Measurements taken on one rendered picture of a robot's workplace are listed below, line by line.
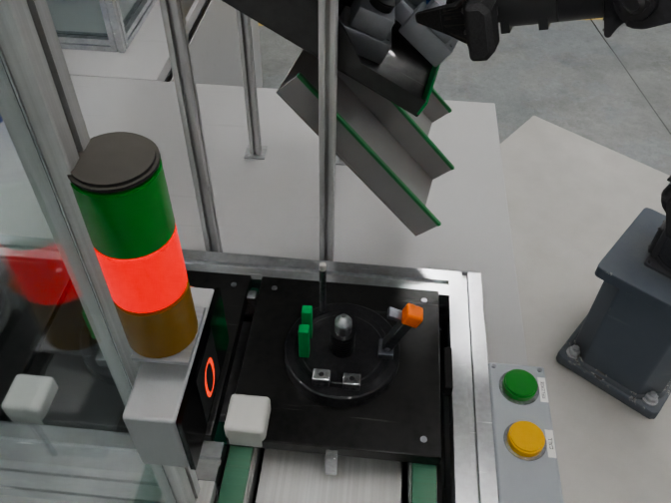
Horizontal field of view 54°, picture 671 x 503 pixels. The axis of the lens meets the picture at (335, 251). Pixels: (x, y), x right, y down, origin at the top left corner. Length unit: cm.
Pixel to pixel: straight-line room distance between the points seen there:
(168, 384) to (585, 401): 64
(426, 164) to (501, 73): 230
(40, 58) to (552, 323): 84
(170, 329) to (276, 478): 38
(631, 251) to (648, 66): 275
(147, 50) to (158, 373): 122
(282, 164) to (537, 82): 217
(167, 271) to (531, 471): 50
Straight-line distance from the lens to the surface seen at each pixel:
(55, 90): 36
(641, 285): 85
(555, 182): 128
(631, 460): 95
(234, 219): 114
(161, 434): 49
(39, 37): 35
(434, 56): 83
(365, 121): 95
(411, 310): 73
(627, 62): 358
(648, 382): 96
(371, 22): 80
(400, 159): 97
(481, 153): 131
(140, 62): 160
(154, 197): 37
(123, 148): 38
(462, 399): 81
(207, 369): 51
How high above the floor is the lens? 164
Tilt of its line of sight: 46 degrees down
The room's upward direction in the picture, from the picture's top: 1 degrees clockwise
